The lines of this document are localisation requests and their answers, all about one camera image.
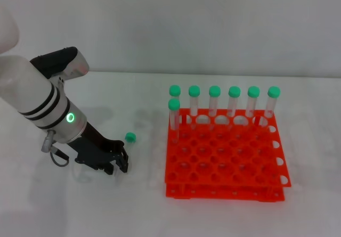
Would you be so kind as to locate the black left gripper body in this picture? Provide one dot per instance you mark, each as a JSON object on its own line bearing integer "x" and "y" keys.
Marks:
{"x": 93, "y": 149}

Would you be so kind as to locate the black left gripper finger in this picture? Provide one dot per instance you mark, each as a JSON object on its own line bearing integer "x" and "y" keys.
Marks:
{"x": 123, "y": 162}
{"x": 109, "y": 167}

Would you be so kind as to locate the graduated green-capped test tube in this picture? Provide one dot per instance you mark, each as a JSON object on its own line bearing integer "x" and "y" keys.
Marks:
{"x": 130, "y": 137}

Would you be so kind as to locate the clear green-capped test tube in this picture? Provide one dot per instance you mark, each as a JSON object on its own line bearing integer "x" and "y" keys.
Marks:
{"x": 274, "y": 91}
{"x": 234, "y": 91}
{"x": 253, "y": 91}
{"x": 194, "y": 90}
{"x": 174, "y": 90}
{"x": 173, "y": 104}
{"x": 214, "y": 91}

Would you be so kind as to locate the orange plastic test tube rack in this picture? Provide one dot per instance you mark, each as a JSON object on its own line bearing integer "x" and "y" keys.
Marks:
{"x": 221, "y": 154}

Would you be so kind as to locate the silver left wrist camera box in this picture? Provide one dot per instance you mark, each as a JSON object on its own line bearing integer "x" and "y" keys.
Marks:
{"x": 61, "y": 60}

